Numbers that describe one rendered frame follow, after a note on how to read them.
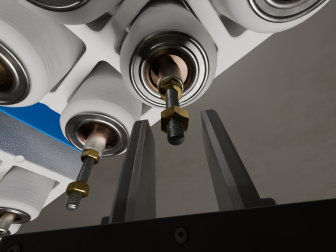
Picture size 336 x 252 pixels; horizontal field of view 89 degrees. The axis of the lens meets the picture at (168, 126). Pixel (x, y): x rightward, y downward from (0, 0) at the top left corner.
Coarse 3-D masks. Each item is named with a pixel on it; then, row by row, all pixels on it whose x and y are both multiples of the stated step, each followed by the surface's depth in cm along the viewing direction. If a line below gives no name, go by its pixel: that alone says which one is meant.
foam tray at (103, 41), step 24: (144, 0) 18; (192, 0) 19; (96, 24) 22; (120, 24) 20; (216, 24) 20; (96, 48) 21; (120, 48) 24; (216, 48) 23; (240, 48) 22; (72, 72) 23; (120, 72) 24; (216, 72) 24; (48, 96) 25
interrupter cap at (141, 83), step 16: (160, 32) 14; (176, 32) 14; (144, 48) 15; (160, 48) 15; (176, 48) 15; (192, 48) 15; (144, 64) 15; (160, 64) 16; (192, 64) 16; (208, 64) 16; (144, 80) 16; (192, 80) 17; (144, 96) 18; (192, 96) 18
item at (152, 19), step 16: (160, 0) 21; (176, 0) 24; (144, 16) 15; (160, 16) 14; (176, 16) 14; (192, 16) 16; (128, 32) 15; (144, 32) 14; (192, 32) 14; (208, 32) 15; (128, 48) 15; (208, 48) 15; (128, 64) 16; (128, 80) 17; (208, 80) 17
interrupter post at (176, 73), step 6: (162, 66) 15; (168, 66) 15; (174, 66) 15; (162, 72) 14; (168, 72) 14; (174, 72) 14; (180, 72) 15; (162, 78) 14; (168, 78) 14; (174, 78) 14; (180, 78) 14
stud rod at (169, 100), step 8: (168, 96) 12; (176, 96) 13; (168, 104) 12; (176, 104) 12; (176, 120) 10; (168, 128) 10; (176, 128) 10; (168, 136) 10; (176, 136) 9; (176, 144) 10
